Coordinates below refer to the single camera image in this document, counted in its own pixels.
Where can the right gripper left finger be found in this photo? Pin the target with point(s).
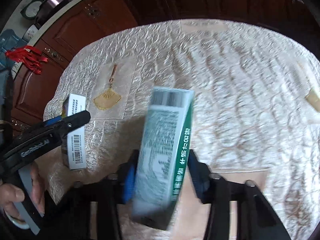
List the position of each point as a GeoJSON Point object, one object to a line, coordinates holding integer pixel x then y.
{"type": "Point", "coordinates": [126, 178]}

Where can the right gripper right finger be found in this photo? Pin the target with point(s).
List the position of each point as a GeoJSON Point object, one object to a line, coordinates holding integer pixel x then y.
{"type": "Point", "coordinates": [200, 178]}

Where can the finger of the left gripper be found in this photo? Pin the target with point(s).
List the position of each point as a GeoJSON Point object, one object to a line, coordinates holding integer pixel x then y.
{"type": "Point", "coordinates": [68, 124]}
{"type": "Point", "coordinates": [52, 121]}

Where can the white barcode carton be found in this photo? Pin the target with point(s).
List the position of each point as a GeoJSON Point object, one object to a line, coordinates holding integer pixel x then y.
{"type": "Point", "coordinates": [73, 146]}

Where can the green white medicine box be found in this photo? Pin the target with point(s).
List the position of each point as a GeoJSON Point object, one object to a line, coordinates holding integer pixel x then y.
{"type": "Point", "coordinates": [163, 156]}

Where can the red wooden kitchen cabinets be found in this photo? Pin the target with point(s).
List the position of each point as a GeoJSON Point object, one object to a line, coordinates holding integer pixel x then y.
{"type": "Point", "coordinates": [82, 22]}

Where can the person's left hand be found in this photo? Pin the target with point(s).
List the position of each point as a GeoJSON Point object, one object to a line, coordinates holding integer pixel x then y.
{"type": "Point", "coordinates": [11, 194]}

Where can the red tassel ornament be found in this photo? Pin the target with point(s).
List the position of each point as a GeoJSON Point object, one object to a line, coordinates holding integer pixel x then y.
{"type": "Point", "coordinates": [30, 56]}

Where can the pink embroidered tablecloth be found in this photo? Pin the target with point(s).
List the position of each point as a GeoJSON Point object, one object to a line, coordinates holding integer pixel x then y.
{"type": "Point", "coordinates": [250, 107]}

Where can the metal cooking pot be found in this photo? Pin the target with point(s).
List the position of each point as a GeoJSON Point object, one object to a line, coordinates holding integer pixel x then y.
{"type": "Point", "coordinates": [47, 9]}

